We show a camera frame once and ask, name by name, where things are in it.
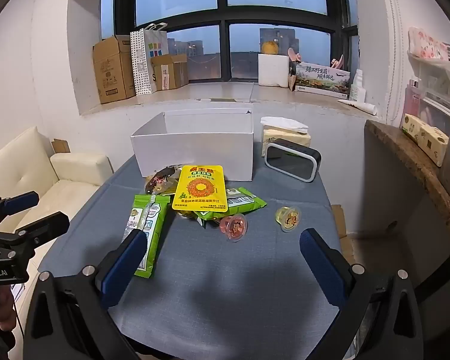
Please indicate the flat cardboard piece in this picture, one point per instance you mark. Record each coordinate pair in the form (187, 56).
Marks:
(61, 145)

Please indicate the long green snack packet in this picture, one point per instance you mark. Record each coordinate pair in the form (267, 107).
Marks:
(150, 217)

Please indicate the yellow jelly cup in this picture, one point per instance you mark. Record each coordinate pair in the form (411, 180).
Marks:
(183, 215)
(288, 218)

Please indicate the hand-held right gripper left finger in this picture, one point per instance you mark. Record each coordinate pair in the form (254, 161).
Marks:
(123, 266)

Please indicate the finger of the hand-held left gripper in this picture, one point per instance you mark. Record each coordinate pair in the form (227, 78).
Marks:
(45, 225)
(22, 198)

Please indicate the printed landscape carton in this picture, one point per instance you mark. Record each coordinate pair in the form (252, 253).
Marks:
(322, 80)

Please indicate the brown stone counter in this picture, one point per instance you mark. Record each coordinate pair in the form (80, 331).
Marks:
(397, 146)

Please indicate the red jelly cup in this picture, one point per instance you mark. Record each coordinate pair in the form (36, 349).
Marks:
(233, 227)

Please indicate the dark clear snack bag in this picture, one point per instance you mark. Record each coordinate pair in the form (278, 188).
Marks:
(159, 182)

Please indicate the rolled white paper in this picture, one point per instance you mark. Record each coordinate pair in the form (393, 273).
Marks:
(360, 106)

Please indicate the wide green snack packet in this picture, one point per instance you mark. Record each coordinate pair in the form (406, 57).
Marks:
(247, 202)

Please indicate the large cardboard box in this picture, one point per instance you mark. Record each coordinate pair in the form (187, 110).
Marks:
(112, 71)

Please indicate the orange fruit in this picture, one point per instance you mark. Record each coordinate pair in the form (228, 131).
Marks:
(270, 48)

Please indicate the cream tissue multipack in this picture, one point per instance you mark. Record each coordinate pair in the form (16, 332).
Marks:
(427, 138)

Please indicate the black window frame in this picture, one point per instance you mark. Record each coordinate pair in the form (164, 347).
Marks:
(223, 22)

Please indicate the white foam box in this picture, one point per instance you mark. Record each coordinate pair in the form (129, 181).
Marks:
(273, 70)

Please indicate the pink floral pouch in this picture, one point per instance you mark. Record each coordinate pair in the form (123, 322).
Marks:
(429, 45)

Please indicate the white foam board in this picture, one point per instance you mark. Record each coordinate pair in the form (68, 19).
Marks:
(195, 153)

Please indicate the white plastic bottle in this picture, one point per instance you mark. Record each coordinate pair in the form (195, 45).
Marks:
(357, 88)

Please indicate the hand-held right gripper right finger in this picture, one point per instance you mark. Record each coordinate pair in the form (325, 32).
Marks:
(322, 266)

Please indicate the tissue pack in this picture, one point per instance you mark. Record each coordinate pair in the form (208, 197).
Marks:
(281, 133)

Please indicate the cream sofa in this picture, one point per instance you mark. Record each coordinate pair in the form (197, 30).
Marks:
(7, 172)

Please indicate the clear plastic storage rack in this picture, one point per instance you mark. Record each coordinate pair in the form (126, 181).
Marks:
(431, 90)

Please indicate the yellow snack packet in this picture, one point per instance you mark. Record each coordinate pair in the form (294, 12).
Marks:
(200, 191)

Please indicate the person's left hand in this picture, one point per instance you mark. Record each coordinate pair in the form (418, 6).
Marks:
(2, 307)

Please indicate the small cardboard box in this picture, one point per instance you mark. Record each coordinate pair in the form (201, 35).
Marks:
(170, 71)

